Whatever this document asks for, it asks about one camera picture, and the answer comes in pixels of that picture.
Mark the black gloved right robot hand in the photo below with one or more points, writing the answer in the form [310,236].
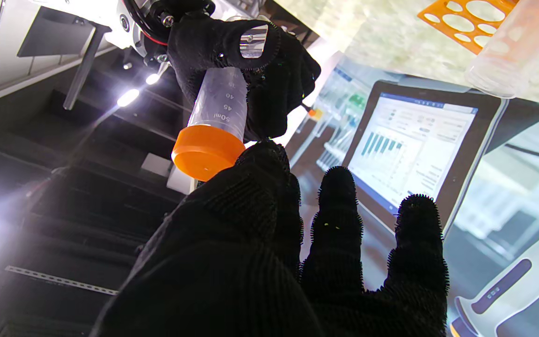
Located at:
[279,84]

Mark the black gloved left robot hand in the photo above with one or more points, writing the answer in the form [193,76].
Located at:
[232,262]

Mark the clear plastic test tube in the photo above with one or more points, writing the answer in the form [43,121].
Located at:
[513,51]
[220,103]

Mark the orange screw cap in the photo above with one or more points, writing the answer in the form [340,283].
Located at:
[206,152]

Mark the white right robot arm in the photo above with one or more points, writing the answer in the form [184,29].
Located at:
[110,14]

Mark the orange test tube rack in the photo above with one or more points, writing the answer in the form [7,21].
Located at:
[466,23]

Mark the black orange spring clamp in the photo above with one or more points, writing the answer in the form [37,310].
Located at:
[315,112]

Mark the round ceiling spotlight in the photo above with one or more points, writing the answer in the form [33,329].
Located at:
[152,78]
[128,97]

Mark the printed laboratory backdrop poster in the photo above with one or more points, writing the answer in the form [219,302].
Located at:
[410,150]

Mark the perforated metal ceiling strip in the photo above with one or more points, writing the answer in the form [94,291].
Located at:
[59,280]

